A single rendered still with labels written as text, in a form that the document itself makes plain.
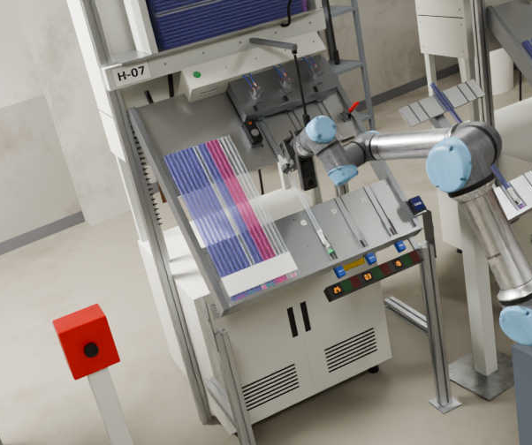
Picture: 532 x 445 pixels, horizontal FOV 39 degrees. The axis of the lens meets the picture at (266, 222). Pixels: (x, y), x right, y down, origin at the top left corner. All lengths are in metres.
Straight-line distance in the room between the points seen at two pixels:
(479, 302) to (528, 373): 0.67
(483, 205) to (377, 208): 0.64
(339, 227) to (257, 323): 0.49
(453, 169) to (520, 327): 0.41
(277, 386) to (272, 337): 0.20
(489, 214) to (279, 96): 0.89
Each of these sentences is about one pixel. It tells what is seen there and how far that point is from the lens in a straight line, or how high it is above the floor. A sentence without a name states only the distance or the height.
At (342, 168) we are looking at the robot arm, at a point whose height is 1.05.
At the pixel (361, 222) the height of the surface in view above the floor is 0.78.
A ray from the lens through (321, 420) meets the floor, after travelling 2.82.
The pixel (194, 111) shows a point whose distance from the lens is 2.42.
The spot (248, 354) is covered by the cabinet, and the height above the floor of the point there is 0.34.
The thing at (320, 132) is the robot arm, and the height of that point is 1.15.
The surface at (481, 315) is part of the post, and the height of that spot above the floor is 0.27.
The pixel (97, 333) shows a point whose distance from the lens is 2.19.
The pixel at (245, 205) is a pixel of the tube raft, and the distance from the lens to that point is 2.27.
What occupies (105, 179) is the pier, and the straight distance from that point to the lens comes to 5.14.
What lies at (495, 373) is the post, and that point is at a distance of 2.94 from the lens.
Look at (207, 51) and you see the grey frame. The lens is 2.47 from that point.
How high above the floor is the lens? 1.75
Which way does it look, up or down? 23 degrees down
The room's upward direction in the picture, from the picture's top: 12 degrees counter-clockwise
